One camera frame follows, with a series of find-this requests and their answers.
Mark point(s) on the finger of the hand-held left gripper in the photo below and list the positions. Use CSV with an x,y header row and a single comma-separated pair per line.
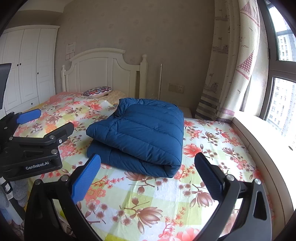
x,y
29,115
57,133

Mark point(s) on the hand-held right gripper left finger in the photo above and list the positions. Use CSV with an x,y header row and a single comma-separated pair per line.
x,y
85,179

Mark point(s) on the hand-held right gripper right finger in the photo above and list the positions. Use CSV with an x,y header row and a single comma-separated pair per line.
x,y
209,177

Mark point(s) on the blue quilted jacket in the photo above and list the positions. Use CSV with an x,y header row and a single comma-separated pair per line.
x,y
143,136

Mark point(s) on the grey fuzzy cloth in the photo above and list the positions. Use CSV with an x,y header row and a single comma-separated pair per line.
x,y
19,192

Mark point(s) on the white wardrobe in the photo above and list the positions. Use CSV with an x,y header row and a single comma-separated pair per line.
x,y
27,69

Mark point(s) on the floral bed sheet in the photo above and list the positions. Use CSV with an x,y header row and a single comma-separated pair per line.
x,y
161,208

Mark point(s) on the embroidered cushion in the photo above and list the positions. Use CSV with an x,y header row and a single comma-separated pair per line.
x,y
97,91

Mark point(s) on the beige window sill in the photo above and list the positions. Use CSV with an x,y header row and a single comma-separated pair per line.
x,y
261,150

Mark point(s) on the beige pillow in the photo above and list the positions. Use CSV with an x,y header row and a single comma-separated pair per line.
x,y
116,96

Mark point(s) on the white nightstand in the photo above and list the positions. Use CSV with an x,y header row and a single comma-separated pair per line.
x,y
186,111

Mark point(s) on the white wooden headboard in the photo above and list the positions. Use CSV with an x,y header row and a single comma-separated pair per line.
x,y
97,71

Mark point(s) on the patterned curtain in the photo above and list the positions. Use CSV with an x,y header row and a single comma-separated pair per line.
x,y
231,69

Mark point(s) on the window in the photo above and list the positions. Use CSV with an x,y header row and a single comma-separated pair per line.
x,y
282,92

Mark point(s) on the wall socket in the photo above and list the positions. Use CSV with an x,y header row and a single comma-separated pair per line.
x,y
176,87

